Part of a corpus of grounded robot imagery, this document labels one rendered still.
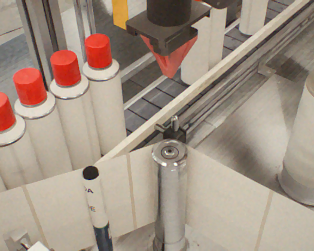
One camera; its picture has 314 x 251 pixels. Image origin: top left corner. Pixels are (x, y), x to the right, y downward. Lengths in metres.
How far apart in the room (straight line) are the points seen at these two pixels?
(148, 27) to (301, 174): 0.28
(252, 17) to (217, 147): 0.33
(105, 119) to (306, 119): 0.27
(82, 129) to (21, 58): 0.45
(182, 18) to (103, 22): 0.57
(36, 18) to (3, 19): 2.26
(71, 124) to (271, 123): 0.34
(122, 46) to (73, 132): 0.45
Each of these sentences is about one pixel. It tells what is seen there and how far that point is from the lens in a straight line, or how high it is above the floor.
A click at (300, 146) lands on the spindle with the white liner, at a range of 0.59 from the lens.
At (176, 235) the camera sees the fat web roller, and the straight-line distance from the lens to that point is 0.54.
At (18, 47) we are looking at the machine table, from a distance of 1.06.
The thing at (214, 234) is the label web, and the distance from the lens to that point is 0.54.
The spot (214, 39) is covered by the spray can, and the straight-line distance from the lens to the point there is 0.80.
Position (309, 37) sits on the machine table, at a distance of 1.08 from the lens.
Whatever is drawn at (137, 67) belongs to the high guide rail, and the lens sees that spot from 0.73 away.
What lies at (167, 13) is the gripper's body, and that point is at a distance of 0.54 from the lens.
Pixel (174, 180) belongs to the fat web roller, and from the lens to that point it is 0.44.
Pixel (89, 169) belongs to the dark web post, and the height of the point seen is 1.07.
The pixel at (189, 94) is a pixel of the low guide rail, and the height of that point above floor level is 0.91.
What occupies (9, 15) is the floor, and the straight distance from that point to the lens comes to 2.95.
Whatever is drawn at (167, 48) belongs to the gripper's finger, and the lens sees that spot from 0.53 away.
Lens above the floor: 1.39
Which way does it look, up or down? 44 degrees down
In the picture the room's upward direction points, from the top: 2 degrees counter-clockwise
